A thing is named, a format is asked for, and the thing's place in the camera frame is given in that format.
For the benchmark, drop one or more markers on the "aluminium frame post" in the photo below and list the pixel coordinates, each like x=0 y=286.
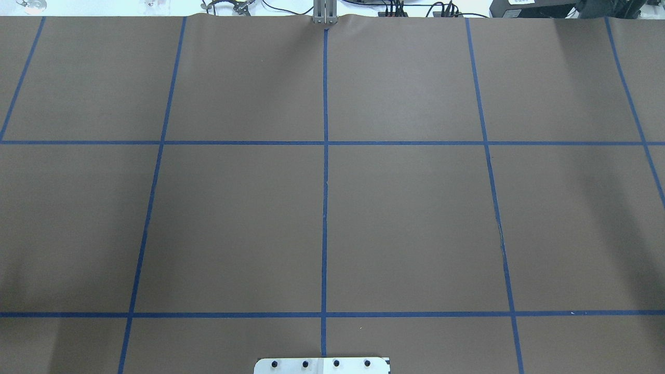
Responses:
x=325 y=12

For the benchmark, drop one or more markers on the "black box on desk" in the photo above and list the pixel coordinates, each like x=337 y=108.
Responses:
x=531 y=9

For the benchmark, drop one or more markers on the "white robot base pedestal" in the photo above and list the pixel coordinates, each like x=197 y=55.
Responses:
x=324 y=365

